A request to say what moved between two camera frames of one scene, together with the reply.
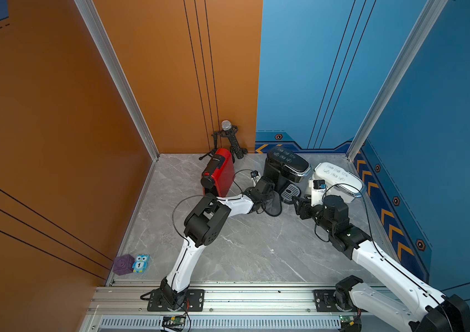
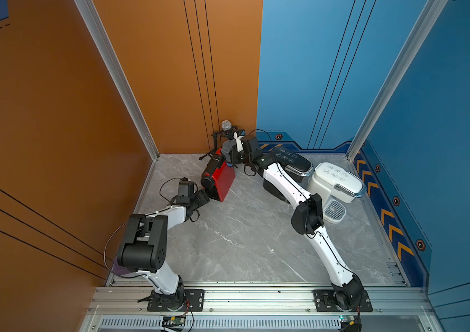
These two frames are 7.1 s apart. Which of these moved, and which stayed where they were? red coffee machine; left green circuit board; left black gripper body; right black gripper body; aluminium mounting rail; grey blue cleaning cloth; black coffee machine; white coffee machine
Moved: right black gripper body; grey blue cleaning cloth; left black gripper body
Stayed: red coffee machine; white coffee machine; black coffee machine; left green circuit board; aluminium mounting rail
